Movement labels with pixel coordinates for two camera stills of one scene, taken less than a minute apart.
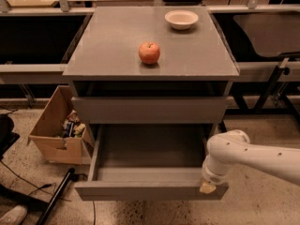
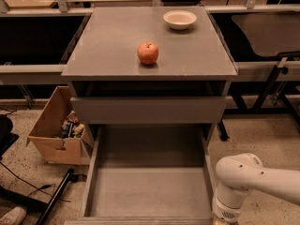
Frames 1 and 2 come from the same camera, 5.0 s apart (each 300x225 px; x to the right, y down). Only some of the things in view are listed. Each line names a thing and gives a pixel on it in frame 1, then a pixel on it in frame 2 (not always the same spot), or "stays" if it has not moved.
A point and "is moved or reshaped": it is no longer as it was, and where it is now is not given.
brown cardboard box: [47, 134] stays
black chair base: [7, 138] stays
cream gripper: [211, 178] → [225, 214]
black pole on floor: [55, 196] stays
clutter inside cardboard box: [72, 127] stays
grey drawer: [148, 162] is moved or reshaped
